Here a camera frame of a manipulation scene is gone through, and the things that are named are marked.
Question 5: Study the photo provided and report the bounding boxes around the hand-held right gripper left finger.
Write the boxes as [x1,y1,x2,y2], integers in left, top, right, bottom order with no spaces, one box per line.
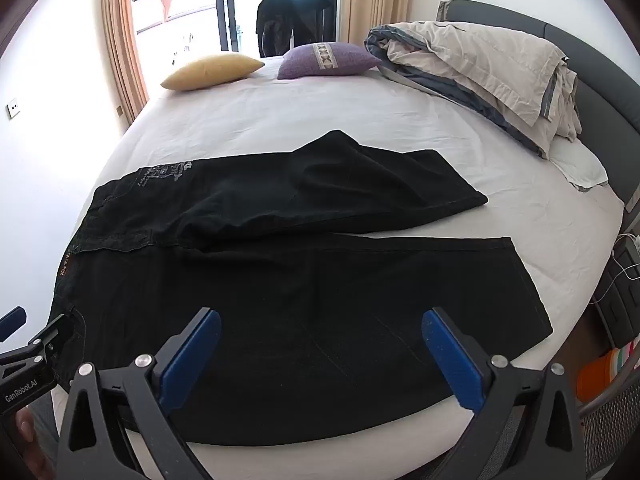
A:
[55,306,223,480]

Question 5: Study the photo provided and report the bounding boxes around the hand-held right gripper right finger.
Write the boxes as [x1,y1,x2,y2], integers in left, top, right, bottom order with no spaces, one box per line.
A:
[421,306,587,480]

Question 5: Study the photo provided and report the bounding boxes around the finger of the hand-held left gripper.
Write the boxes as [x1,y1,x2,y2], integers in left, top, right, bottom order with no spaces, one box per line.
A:
[0,305,27,345]
[0,312,77,378]

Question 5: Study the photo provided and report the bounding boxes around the black pants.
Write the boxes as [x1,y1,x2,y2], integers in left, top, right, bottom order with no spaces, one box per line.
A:
[47,130,553,447]

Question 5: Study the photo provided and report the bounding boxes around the person's left hand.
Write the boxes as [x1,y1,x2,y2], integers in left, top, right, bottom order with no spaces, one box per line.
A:
[14,406,51,480]

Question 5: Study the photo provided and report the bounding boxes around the orange container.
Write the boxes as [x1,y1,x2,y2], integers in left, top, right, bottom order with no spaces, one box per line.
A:
[576,350,621,403]

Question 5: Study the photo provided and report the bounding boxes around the grey mesh basket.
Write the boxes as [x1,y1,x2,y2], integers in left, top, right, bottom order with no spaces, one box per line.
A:
[580,335,640,471]

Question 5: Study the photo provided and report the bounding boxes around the dark nightstand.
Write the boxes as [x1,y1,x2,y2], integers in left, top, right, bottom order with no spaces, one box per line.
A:
[590,232,640,351]

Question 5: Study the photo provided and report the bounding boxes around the white pillow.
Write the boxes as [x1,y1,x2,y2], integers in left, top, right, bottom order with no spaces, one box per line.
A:
[547,135,611,192]

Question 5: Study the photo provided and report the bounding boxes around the bed with white sheet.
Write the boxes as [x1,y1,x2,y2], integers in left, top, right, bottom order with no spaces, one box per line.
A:
[50,52,626,480]

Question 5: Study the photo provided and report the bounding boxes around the yellow pillow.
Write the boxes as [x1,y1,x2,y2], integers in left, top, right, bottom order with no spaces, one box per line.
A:
[161,54,265,92]

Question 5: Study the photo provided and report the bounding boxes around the folded beige grey duvet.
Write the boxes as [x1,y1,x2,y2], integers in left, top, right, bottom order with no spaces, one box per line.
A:
[365,20,583,161]

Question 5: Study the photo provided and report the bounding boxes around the purple patterned pillow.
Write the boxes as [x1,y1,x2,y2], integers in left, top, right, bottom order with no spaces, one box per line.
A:
[276,42,383,81]

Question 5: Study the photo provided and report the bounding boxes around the grey upholstered headboard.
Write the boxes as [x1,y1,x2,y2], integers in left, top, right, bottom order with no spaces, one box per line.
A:
[437,0,640,216]

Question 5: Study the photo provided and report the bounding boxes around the dark cloth on chair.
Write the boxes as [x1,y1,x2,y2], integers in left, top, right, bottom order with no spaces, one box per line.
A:
[256,0,332,58]

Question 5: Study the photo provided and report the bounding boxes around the white cable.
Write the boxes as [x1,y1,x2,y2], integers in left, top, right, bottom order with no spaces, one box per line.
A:
[597,245,640,301]

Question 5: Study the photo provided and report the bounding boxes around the black door frame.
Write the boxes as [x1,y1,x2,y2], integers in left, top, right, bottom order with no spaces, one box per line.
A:
[212,0,238,53]

